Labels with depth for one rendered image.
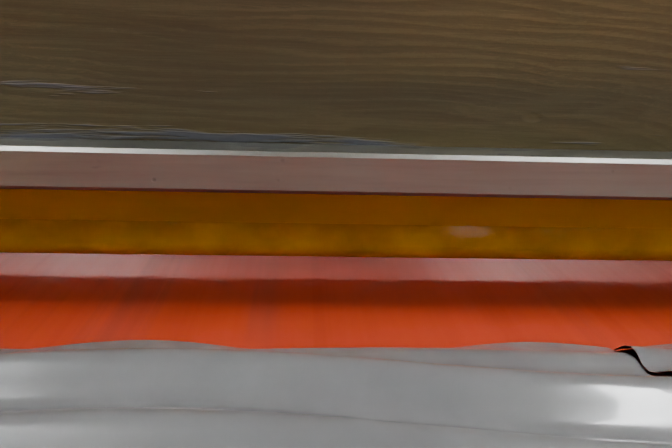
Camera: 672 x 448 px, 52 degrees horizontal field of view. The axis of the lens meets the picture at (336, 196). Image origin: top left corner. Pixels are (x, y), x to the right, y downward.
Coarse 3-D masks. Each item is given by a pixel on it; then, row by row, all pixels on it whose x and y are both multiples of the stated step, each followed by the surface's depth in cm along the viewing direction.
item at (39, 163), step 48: (0, 144) 16; (48, 144) 16; (96, 144) 17; (144, 144) 17; (192, 144) 17; (240, 144) 17; (288, 144) 17; (240, 192) 17; (288, 192) 17; (336, 192) 17; (384, 192) 17; (432, 192) 17; (480, 192) 17; (528, 192) 17; (576, 192) 17; (624, 192) 17
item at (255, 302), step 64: (0, 256) 21; (64, 256) 21; (128, 256) 21; (192, 256) 21; (256, 256) 21; (0, 320) 16; (64, 320) 16; (128, 320) 16; (192, 320) 16; (256, 320) 17; (320, 320) 17; (384, 320) 17; (448, 320) 17; (512, 320) 17; (576, 320) 17
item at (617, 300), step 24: (528, 264) 21; (552, 264) 21; (576, 264) 21; (600, 264) 22; (624, 264) 22; (648, 264) 22; (552, 288) 19; (576, 288) 19; (600, 288) 19; (624, 288) 20; (648, 288) 20; (576, 312) 18; (600, 312) 18; (624, 312) 18; (648, 312) 18; (600, 336) 16; (624, 336) 16; (648, 336) 16
